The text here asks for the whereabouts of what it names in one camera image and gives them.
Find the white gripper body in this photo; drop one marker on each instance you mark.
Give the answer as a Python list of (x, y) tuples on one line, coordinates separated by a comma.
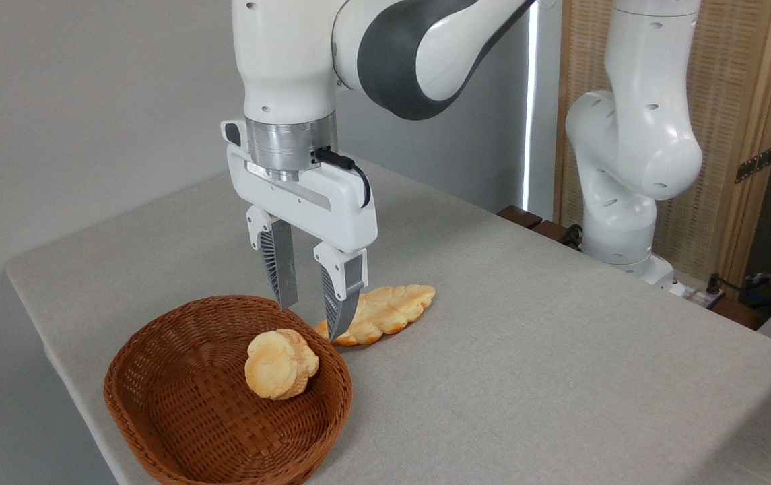
[(331, 205)]

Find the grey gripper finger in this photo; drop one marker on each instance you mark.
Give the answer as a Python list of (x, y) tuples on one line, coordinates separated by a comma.
[(341, 289), (277, 259)]

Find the long braided bread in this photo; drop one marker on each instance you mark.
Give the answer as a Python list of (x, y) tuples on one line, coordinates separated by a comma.
[(392, 310)]

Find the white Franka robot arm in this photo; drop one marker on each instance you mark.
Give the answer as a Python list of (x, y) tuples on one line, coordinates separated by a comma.
[(284, 54)]

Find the black plug at robot base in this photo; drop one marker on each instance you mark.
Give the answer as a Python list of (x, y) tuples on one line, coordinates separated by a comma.
[(572, 236)]

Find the round bread bun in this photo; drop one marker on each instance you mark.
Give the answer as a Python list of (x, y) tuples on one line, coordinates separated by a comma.
[(277, 367)]

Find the brown wicker basket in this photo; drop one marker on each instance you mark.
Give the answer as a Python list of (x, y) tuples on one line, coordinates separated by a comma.
[(190, 377)]

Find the dark brown wooden block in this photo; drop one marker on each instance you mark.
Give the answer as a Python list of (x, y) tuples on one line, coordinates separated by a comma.
[(550, 230), (518, 216)]

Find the white power strip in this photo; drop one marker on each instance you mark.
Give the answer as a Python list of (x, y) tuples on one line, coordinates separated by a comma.
[(693, 296)]

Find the wooden rattan folding screen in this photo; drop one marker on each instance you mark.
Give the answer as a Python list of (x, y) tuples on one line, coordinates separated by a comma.
[(728, 81)]

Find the metal screen hinge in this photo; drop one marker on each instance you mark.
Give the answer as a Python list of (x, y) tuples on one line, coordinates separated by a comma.
[(755, 164)]

